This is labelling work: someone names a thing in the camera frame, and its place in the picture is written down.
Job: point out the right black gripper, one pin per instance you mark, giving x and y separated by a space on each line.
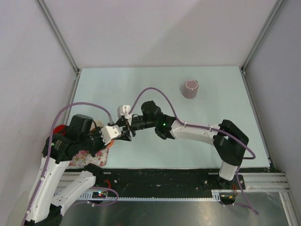
121 122

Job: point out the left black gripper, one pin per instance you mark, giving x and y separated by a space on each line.
98 131

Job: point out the red mug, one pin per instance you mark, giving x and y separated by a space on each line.
60 129

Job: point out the orange mug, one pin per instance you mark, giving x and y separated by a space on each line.
110 144

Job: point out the dark green mug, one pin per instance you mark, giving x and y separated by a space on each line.
97 124

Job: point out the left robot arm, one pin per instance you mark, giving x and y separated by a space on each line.
82 134

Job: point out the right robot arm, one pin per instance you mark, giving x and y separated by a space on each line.
229 141

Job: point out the mauve mug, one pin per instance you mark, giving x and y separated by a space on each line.
190 89

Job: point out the floral tray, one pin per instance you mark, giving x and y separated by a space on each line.
83 158

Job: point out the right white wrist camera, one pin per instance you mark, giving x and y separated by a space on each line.
124 111

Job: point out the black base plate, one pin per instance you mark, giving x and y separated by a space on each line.
163 183

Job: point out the white cable duct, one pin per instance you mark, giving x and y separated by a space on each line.
87 196

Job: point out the left aluminium frame post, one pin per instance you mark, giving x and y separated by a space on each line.
57 34

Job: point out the aluminium frame post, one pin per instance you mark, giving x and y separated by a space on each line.
57 34
271 19

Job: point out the right aluminium frame post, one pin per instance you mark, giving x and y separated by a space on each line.
271 19

